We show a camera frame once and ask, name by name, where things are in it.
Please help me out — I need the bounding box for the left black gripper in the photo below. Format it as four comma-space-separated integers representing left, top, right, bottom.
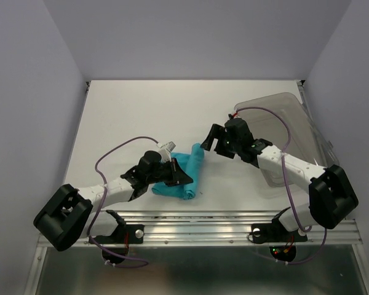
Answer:
146, 157, 192, 187

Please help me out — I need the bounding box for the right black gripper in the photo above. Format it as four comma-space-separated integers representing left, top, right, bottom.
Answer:
200, 124, 240, 158

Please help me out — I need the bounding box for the turquoise t shirt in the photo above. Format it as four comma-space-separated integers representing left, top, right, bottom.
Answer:
151, 143, 205, 200

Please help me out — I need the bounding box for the clear plastic bin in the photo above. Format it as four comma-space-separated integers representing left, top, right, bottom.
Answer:
233, 92, 341, 189

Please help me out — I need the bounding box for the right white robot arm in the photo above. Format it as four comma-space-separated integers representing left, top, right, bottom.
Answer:
201, 118, 359, 240

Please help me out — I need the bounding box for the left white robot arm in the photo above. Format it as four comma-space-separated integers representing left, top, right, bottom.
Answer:
33, 151, 194, 251

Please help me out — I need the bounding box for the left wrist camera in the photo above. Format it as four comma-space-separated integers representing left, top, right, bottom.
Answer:
156, 141, 176, 163

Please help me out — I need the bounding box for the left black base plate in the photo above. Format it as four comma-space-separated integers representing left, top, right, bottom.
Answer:
94, 224, 145, 245

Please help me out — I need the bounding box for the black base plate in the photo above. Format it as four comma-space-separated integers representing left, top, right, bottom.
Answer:
247, 223, 308, 245
94, 224, 145, 245

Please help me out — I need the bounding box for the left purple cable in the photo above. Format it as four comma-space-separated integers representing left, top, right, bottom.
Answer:
87, 136, 149, 268

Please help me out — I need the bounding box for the purple cable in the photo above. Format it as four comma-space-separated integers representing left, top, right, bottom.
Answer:
229, 106, 328, 267
87, 136, 149, 268

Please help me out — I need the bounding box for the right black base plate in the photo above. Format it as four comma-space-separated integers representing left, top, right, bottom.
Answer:
247, 223, 308, 245

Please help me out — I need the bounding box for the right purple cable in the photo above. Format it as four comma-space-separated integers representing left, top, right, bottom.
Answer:
229, 106, 328, 267

